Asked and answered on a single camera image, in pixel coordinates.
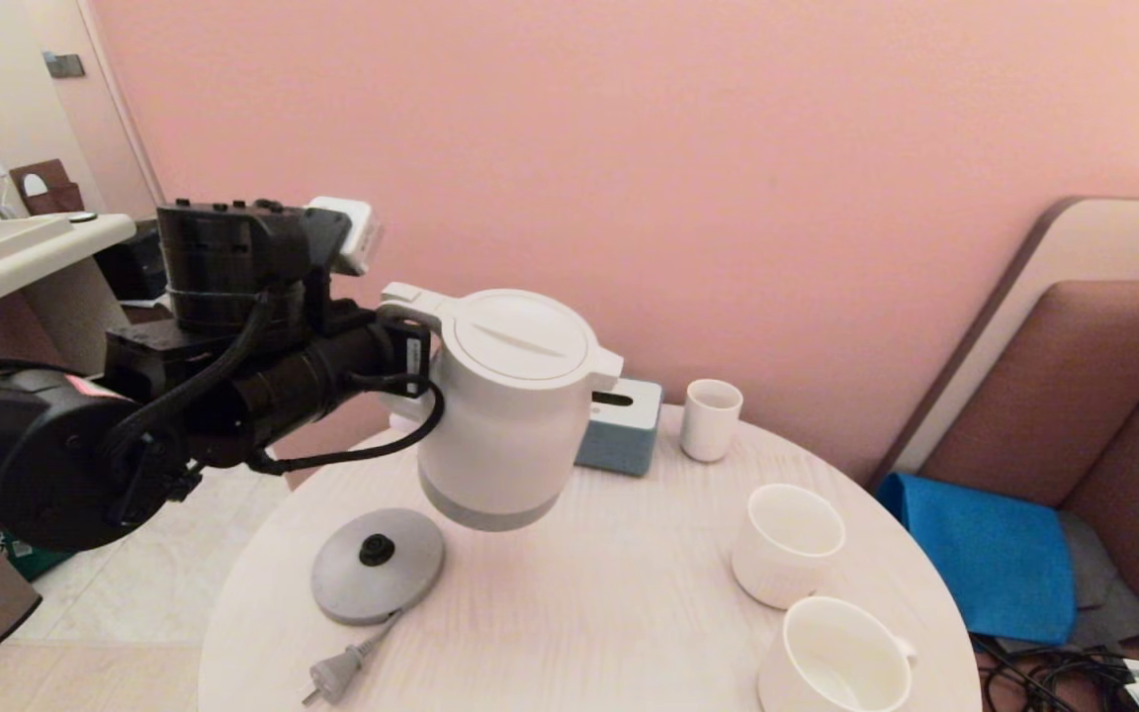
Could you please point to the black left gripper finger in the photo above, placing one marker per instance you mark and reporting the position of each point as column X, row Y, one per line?
column 413, row 368

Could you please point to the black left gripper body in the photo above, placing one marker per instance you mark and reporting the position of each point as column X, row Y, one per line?
column 322, row 386

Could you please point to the white electric kettle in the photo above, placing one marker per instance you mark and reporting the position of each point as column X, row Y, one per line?
column 510, row 415

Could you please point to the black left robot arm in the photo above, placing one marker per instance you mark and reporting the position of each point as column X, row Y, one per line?
column 36, row 455

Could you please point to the grey round kettle base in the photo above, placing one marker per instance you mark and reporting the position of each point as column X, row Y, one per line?
column 382, row 593

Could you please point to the grey-blue tissue box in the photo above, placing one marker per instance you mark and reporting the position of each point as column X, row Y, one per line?
column 629, row 435

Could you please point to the black box appliance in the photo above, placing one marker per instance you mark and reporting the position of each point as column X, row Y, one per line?
column 130, row 267

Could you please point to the brown tissue holder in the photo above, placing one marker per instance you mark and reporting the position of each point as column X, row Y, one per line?
column 55, row 188

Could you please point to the green shopping bag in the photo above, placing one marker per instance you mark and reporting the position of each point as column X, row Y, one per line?
column 31, row 562

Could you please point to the white ribbed mug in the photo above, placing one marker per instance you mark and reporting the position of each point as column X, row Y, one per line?
column 777, row 574
column 827, row 663

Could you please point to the blue cloth bag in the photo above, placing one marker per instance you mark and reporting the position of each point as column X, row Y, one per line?
column 985, row 564

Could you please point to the brown upholstered sofa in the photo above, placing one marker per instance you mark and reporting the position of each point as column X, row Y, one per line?
column 1054, row 396

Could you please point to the grey cloth bag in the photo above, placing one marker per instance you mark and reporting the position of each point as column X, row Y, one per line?
column 1103, row 593

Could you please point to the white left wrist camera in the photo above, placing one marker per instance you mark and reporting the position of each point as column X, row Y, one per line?
column 352, row 232

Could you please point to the beige sink pedestal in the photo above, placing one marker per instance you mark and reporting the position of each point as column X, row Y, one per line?
column 75, row 297

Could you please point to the grey wall bracket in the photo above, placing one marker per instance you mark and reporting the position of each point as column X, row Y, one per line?
column 63, row 65

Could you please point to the beige wall panel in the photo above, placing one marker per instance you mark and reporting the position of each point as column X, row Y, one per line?
column 1103, row 237

